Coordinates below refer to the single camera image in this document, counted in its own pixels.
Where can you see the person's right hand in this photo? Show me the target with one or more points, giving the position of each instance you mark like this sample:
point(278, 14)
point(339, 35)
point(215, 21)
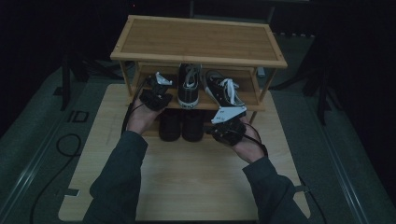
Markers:
point(250, 149)

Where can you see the black white canvas sneaker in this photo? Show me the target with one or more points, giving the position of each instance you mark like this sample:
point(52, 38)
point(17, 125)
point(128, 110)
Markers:
point(218, 90)
point(188, 93)

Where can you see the wooden shoe rack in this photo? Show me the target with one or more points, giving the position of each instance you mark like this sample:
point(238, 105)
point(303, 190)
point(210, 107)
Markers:
point(199, 40)

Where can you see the person's left hand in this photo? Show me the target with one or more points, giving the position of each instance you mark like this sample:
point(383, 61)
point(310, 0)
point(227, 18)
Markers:
point(140, 119)

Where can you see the black mesh lace-up shoe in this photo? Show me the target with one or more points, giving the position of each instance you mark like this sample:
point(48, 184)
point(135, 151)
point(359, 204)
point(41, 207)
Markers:
point(193, 124)
point(169, 124)

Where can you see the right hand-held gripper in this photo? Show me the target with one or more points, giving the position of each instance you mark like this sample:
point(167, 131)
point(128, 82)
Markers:
point(229, 132)

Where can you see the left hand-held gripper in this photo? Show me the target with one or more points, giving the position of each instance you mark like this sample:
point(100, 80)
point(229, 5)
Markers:
point(154, 99)

